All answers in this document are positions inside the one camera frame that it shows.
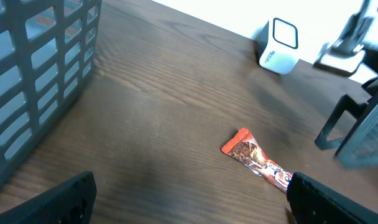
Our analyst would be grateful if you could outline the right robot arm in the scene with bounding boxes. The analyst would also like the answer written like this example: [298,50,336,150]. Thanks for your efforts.
[313,0,378,168]

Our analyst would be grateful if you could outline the red chocolate bar wrapper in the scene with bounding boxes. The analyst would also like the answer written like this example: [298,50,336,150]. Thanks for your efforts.
[221,128,292,194]

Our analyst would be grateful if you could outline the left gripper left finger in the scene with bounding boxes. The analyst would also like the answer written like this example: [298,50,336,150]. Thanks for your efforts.
[0,171,97,224]

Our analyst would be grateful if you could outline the grey plastic basket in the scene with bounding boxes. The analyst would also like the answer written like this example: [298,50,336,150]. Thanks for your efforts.
[0,0,102,189]

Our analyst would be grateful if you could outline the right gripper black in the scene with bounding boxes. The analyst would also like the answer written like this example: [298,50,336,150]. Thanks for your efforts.
[315,79,378,168]

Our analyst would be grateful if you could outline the white barcode scanner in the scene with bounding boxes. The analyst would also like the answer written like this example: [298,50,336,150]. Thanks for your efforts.
[256,17,299,75]

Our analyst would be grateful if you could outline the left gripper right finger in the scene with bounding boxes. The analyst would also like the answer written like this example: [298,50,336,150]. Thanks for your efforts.
[287,172,378,224]

